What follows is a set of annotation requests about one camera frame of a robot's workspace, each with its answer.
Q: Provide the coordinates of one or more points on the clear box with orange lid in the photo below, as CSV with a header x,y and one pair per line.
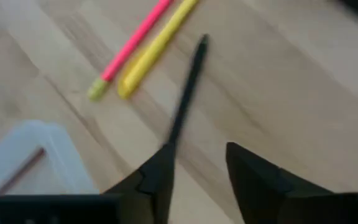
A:
x,y
57,149

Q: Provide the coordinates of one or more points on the black pen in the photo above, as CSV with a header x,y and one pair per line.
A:
x,y
190,84

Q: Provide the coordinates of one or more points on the pink pencil green eraser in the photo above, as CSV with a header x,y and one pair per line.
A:
x,y
129,46

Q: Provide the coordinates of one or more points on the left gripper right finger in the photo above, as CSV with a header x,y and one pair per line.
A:
x,y
259,186

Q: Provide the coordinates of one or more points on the yellow highlighter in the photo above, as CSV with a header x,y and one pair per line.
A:
x,y
154,49

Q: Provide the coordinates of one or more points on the brown pencil blue cap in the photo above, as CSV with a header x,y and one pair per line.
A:
x,y
20,171

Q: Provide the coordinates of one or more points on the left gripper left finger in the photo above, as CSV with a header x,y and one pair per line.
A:
x,y
154,180

